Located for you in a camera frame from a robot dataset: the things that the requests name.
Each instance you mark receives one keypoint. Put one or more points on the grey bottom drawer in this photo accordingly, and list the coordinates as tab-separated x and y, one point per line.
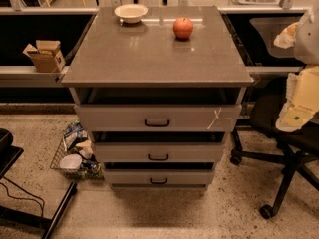
159	177

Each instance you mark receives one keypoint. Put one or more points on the open cardboard box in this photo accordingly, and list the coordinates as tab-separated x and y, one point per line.
46	56

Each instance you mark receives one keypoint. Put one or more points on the grey drawer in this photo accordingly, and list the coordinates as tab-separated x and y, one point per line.
196	118
158	152
159	177

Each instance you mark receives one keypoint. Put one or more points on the grey top drawer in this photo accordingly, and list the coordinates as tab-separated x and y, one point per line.
196	118

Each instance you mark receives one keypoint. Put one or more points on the white plastic lid container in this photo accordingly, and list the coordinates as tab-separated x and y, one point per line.
71	161

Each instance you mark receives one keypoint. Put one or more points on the black stand base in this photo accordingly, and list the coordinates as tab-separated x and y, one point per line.
8	156

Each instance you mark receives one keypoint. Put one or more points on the white ceramic bowl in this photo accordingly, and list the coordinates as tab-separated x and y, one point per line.
131	13

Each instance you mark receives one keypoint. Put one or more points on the grey drawer cabinet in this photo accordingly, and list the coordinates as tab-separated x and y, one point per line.
146	64

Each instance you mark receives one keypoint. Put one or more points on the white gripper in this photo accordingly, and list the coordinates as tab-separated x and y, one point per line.
308	40

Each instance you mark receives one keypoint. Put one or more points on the grey middle drawer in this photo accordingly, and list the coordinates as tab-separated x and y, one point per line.
158	152

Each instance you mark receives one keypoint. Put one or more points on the black office chair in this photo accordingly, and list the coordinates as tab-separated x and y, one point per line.
298	148

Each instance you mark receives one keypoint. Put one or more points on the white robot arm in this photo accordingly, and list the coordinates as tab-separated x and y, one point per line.
303	37

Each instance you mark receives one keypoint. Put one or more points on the wire basket with items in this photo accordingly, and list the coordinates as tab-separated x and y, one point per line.
75	140

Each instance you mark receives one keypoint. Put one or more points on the red apple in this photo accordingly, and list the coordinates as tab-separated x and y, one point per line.
183	28

